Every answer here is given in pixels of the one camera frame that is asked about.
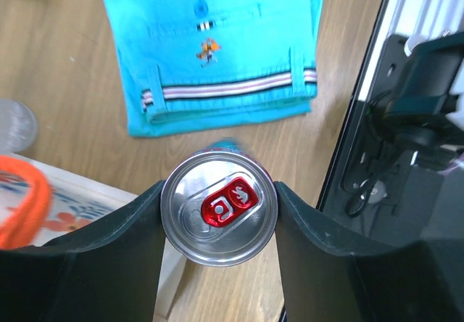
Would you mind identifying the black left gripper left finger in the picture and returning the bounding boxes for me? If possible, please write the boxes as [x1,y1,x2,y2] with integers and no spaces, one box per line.
[1,181,165,321]

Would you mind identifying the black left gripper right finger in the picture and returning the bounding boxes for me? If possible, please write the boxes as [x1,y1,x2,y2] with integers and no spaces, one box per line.
[275,182,463,321]

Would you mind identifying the beige canvas tote bag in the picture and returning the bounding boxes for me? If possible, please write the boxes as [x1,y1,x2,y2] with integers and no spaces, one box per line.
[1,158,186,321]

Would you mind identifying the silver can front table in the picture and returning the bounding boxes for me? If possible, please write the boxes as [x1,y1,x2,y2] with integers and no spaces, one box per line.
[160,138,278,267]

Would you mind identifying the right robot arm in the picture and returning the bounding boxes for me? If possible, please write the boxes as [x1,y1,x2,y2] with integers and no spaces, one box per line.
[373,32,463,175]

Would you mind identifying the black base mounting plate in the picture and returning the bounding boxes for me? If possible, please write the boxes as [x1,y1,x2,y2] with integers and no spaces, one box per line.
[318,35,463,246]

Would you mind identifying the teal folded shorts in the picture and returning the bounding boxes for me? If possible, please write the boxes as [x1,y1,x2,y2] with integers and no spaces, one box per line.
[103,0,323,137]

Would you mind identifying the aluminium frame rail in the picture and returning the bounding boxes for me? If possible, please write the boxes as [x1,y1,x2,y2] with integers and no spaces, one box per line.
[357,0,463,102]

